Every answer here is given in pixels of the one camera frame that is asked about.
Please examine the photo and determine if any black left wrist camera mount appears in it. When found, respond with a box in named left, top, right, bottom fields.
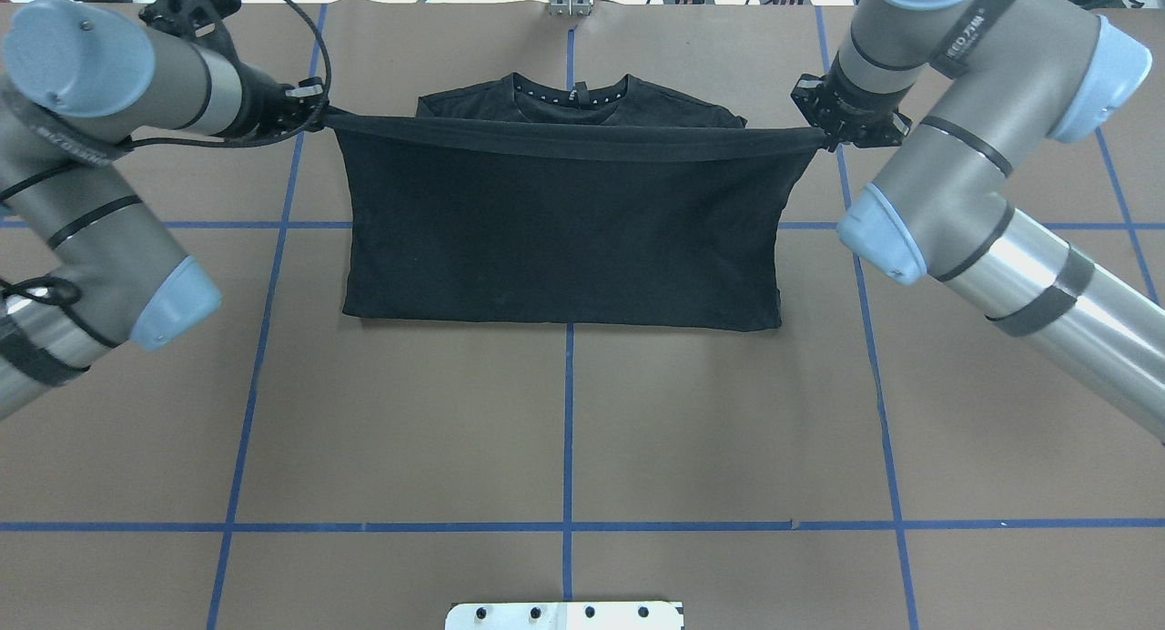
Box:
left=137, top=0, right=242, bottom=36

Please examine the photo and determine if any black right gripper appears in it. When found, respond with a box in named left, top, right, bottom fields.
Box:
left=790, top=73, right=915, bottom=153

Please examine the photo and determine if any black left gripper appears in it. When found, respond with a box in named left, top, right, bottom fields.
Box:
left=238, top=66, right=329, bottom=139

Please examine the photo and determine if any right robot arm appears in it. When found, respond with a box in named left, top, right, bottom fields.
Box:
left=791, top=0, right=1164, bottom=438

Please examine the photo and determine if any black graphic t-shirt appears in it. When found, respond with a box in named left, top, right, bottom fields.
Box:
left=325, top=75, right=826, bottom=332

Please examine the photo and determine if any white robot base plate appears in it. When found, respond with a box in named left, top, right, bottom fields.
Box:
left=444, top=601, right=686, bottom=629

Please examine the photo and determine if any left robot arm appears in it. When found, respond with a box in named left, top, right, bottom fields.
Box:
left=1, top=0, right=331, bottom=417

